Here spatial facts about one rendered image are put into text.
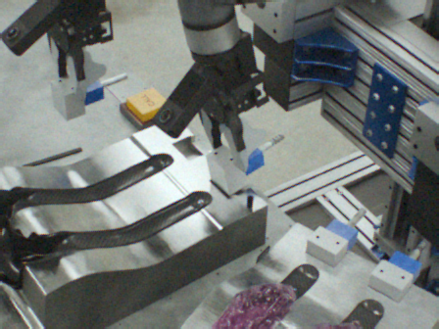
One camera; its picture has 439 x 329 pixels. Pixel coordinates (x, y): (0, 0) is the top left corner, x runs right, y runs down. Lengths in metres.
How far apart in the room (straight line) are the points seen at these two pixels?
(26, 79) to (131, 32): 1.62
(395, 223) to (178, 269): 0.82
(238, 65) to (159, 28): 2.12
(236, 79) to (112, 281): 0.33
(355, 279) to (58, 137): 0.62
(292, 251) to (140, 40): 2.08
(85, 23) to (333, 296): 0.56
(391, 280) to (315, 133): 1.64
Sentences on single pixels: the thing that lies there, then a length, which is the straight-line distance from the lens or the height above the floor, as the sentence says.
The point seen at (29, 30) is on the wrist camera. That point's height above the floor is 1.09.
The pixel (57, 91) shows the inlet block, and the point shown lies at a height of 0.95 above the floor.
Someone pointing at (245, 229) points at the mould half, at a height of 0.86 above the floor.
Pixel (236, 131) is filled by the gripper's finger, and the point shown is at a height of 1.03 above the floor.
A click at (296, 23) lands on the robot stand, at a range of 1.61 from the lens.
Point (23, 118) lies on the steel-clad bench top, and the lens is 1.62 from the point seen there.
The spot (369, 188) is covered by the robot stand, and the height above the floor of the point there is 0.21.
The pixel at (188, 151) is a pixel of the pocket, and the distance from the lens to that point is 1.41.
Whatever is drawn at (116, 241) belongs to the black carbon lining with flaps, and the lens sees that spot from 1.24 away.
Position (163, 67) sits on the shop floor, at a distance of 3.10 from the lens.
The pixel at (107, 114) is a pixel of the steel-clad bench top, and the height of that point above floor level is 0.80.
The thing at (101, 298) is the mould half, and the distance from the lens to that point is 1.19.
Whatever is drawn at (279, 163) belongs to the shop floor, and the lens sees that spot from 2.70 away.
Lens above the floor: 1.79
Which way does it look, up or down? 42 degrees down
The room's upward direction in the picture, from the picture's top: 1 degrees clockwise
